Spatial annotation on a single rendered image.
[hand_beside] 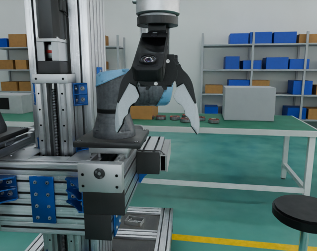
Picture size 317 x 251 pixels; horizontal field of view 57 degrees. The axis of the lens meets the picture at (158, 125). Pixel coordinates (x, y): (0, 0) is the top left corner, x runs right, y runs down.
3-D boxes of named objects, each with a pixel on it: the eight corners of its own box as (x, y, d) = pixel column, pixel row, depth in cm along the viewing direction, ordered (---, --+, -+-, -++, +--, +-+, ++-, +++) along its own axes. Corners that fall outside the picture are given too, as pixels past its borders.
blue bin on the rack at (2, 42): (8, 48, 712) (8, 40, 708) (19, 48, 707) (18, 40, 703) (-4, 47, 671) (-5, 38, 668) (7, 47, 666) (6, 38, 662)
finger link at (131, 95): (123, 127, 57) (149, 89, 55) (116, 134, 52) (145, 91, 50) (110, 118, 57) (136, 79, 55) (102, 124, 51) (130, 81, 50)
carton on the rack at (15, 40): (19, 48, 706) (18, 36, 700) (35, 48, 701) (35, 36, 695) (9, 47, 667) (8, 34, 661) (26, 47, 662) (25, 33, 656)
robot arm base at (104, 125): (99, 130, 112) (98, 104, 110) (138, 130, 111) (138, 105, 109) (86, 139, 97) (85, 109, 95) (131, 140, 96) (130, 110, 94)
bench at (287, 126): (111, 167, 384) (109, 111, 370) (287, 177, 349) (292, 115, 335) (83, 195, 297) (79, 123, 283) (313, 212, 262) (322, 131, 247)
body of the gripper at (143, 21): (179, 87, 57) (180, 22, 54) (178, 90, 48) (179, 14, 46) (140, 87, 57) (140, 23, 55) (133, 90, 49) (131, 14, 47)
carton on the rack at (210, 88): (205, 91, 653) (205, 84, 650) (221, 92, 647) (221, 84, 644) (205, 93, 614) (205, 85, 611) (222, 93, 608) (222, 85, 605)
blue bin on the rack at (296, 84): (286, 92, 625) (288, 79, 620) (304, 93, 619) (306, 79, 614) (292, 94, 584) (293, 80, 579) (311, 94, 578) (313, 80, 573)
